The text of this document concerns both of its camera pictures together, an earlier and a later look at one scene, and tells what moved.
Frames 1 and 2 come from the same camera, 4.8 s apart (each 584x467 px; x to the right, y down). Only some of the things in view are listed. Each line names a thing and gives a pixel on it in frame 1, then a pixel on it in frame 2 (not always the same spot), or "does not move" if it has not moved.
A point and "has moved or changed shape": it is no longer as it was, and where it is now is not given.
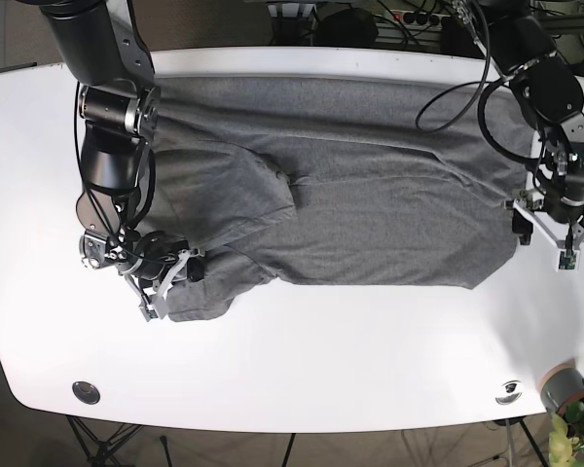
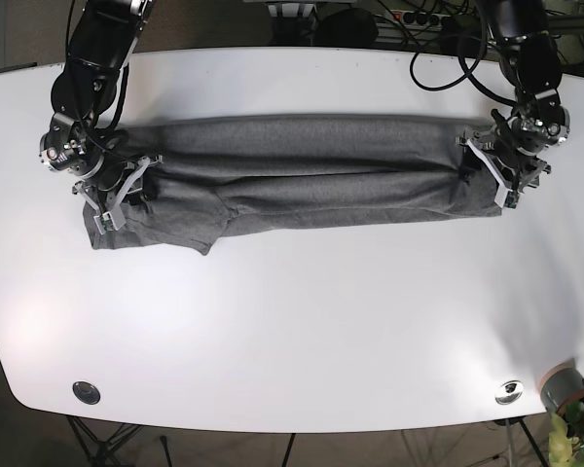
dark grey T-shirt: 330,178 has moved or changed shape
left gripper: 156,294 → 114,182
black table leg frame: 103,448 does not move
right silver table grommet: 510,391 does not move
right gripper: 567,226 → 508,168
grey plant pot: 564,385 does not move
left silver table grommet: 86,392 does not move
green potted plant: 576,436 does not move
